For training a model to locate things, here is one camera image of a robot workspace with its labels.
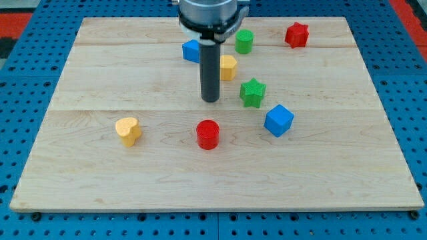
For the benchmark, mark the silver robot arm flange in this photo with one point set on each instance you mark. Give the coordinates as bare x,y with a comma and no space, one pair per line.
210,21

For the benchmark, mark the red cylinder block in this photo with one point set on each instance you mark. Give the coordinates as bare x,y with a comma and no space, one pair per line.
208,134

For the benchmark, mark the green star block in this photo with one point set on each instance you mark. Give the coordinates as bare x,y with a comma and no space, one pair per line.
252,93

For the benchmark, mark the yellow hexagon block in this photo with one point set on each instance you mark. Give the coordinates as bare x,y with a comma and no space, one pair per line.
228,66

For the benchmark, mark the blue cube block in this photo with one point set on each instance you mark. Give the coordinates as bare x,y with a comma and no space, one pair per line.
278,120

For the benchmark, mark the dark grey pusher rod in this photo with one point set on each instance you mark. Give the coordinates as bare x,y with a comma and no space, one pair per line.
209,70

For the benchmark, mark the blue block behind rod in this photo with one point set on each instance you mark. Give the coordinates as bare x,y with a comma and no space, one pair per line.
190,51

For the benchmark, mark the green cylinder block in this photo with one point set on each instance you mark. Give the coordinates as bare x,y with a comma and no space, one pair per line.
244,41

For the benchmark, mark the yellow heart block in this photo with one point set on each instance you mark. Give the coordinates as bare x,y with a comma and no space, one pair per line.
128,130

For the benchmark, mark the red star block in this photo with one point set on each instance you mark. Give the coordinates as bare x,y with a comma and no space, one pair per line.
297,35

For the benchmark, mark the light wooden board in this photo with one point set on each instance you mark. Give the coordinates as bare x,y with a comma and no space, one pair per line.
340,154

